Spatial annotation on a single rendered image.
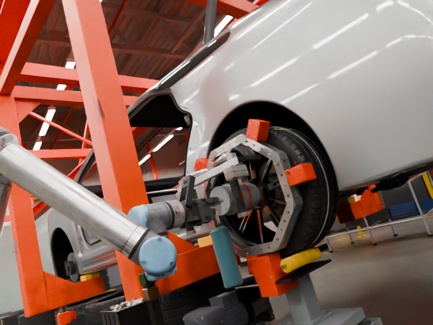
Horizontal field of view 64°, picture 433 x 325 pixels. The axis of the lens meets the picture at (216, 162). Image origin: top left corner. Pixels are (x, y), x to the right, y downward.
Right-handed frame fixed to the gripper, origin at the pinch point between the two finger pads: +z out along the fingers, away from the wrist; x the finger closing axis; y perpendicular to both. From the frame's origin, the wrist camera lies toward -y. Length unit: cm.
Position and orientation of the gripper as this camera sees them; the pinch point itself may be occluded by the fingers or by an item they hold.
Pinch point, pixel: (220, 199)
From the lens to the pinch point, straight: 127.2
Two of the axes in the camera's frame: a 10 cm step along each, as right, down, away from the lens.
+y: 2.7, 9.4, -2.1
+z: 7.2, -0.5, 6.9
